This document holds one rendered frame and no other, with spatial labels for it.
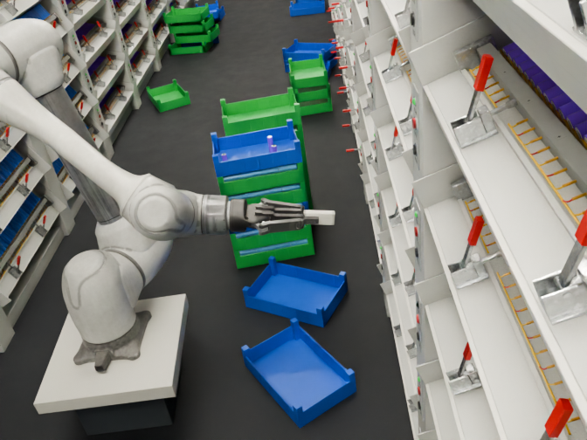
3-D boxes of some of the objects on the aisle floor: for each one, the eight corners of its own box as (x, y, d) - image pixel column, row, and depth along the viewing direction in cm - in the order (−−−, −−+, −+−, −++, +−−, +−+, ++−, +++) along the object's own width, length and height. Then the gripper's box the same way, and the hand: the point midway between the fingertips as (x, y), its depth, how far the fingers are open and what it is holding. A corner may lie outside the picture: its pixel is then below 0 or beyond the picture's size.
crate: (245, 306, 209) (241, 289, 205) (273, 272, 223) (271, 255, 219) (323, 327, 196) (321, 309, 191) (348, 289, 210) (346, 271, 205)
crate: (237, 269, 228) (233, 252, 223) (234, 239, 245) (231, 223, 240) (314, 254, 229) (313, 237, 225) (306, 226, 246) (304, 209, 242)
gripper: (231, 214, 144) (331, 216, 144) (227, 244, 133) (334, 247, 133) (231, 187, 140) (334, 189, 140) (226, 216, 129) (337, 218, 129)
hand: (319, 217), depth 137 cm, fingers closed
